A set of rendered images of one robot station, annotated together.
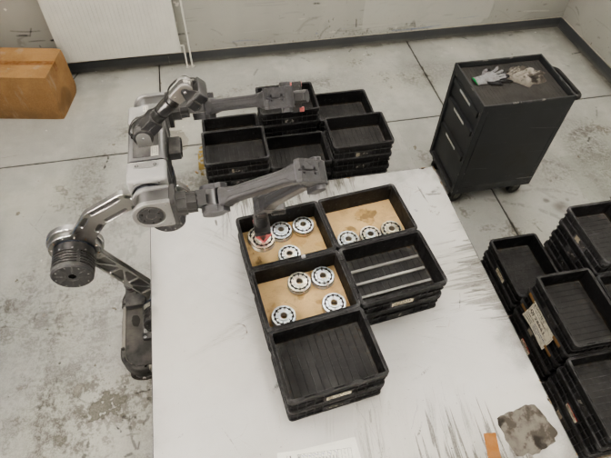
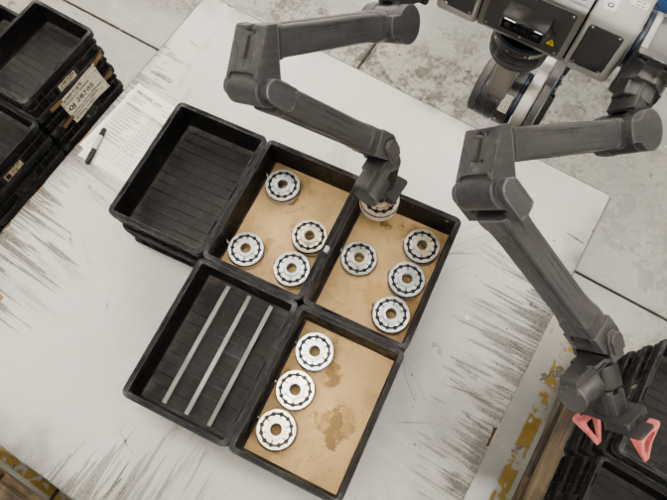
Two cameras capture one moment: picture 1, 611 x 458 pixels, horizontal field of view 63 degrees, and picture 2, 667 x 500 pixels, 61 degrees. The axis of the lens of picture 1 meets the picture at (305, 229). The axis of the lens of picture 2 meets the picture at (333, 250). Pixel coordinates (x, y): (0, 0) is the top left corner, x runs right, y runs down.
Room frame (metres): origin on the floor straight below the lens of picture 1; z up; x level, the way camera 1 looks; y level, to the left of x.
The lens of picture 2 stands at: (1.61, -0.35, 2.37)
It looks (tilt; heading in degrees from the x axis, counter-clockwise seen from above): 70 degrees down; 135
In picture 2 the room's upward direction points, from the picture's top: 1 degrees counter-clockwise
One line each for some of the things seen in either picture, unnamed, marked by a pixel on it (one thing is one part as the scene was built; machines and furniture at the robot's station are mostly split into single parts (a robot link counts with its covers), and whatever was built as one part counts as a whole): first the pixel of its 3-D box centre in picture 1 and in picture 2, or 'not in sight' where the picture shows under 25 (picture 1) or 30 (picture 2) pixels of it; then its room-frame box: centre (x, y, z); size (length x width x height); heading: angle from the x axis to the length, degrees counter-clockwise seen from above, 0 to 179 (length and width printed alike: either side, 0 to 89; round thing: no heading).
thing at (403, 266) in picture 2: (281, 230); (406, 279); (1.44, 0.12, 0.86); 0.10 x 0.10 x 0.01
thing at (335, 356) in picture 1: (326, 358); (194, 184); (0.80, -0.10, 0.87); 0.40 x 0.30 x 0.11; 109
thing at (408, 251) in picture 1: (389, 273); (216, 351); (1.21, -0.38, 0.87); 0.40 x 0.30 x 0.11; 109
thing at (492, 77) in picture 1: (490, 75); not in sight; (2.69, -1.13, 0.88); 0.25 x 0.19 x 0.03; 103
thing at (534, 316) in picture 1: (538, 324); not in sight; (1.21, -1.22, 0.41); 0.31 x 0.02 x 0.16; 13
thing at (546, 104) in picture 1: (491, 134); not in sight; (2.64, -1.26, 0.45); 0.60 x 0.45 x 0.90; 103
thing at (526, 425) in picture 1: (528, 429); not in sight; (0.60, -0.91, 0.71); 0.22 x 0.19 x 0.01; 103
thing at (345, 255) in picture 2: (289, 253); (358, 258); (1.30, 0.07, 0.86); 0.10 x 0.10 x 0.01
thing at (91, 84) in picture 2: not in sight; (84, 92); (-0.09, -0.06, 0.41); 0.31 x 0.02 x 0.16; 103
